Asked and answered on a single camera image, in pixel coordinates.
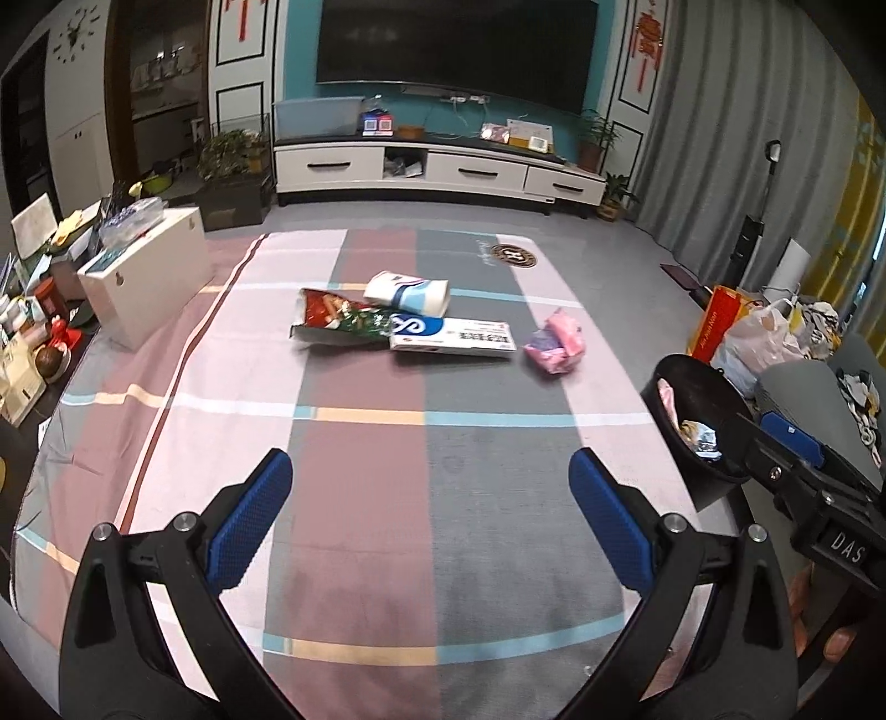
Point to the translucent storage box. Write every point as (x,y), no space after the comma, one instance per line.
(315,119)

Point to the small photo screen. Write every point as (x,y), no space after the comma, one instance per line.
(495,133)

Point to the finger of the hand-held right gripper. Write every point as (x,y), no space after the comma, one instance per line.
(779,464)
(792,437)

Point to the large white plastic bag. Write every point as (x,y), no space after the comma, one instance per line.
(758,346)

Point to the white television cabinet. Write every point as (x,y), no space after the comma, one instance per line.
(332,166)

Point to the black deer wall clock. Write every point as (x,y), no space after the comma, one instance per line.
(77,31)

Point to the white desk calendar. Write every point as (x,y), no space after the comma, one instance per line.
(529,135)

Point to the white paper bag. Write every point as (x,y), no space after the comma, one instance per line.
(33,225)

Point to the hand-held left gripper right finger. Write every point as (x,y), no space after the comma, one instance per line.
(612,519)

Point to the person's right hand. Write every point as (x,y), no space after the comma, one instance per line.
(824,609)

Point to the red plastic toy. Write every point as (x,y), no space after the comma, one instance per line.
(64,336)

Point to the yellow curtain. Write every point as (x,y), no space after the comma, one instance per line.
(858,194)

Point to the white wooden box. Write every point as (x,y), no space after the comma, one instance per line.
(149,284)

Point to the grey curtain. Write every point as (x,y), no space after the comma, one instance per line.
(713,104)

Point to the tall potted plant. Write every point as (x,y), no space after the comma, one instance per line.
(596,142)

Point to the clear plastic container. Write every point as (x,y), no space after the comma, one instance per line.
(131,220)

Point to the red knot wall decoration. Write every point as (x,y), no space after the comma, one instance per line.
(648,41)
(243,15)

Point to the red jar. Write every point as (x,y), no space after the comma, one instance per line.
(50,296)

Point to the black round trash bin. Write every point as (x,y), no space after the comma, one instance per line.
(702,484)

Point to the black flat television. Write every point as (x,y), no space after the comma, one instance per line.
(457,48)

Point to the pink tissue packet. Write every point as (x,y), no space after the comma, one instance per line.
(557,343)

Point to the white blue paper cup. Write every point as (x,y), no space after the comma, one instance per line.
(408,292)

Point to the red brown snack packet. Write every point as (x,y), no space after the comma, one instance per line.
(332,318)

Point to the yellow cloth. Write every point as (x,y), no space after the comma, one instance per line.
(73,225)

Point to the upright vacuum cleaner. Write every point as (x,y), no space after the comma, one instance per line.
(751,242)

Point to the teal patterned packet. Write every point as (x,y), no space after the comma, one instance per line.
(107,261)

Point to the black plant stand with plants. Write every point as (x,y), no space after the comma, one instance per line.
(232,180)

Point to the brown coconut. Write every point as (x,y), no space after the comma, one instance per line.
(51,361)

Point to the white board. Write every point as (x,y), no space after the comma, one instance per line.
(790,266)

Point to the dark floor mat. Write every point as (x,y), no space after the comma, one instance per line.
(684,277)

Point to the small potted plant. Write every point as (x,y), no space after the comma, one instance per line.
(616,197)

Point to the pink grey plaid tablecloth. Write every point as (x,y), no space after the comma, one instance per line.
(360,443)

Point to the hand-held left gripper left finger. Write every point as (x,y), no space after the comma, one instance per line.
(253,516)

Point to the pile of patterned cloth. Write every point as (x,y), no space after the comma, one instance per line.
(858,388)

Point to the white blue toothpaste box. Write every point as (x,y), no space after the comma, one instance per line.
(457,336)

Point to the orange paper bag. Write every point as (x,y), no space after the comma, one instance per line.
(713,322)

